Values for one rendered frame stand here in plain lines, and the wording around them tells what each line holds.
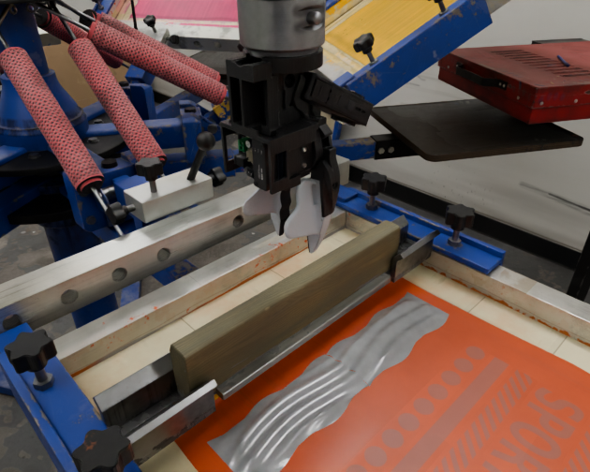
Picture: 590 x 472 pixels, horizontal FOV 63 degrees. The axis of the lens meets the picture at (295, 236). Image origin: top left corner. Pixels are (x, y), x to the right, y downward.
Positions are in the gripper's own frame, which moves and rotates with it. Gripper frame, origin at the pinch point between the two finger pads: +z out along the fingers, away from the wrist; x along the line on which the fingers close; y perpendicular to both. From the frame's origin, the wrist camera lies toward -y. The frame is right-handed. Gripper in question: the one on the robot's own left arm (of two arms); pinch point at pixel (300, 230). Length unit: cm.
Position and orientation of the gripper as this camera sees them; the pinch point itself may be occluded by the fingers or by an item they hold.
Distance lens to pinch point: 54.7
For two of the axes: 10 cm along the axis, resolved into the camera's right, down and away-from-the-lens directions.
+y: -7.1, 3.9, -5.9
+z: 0.1, 8.4, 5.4
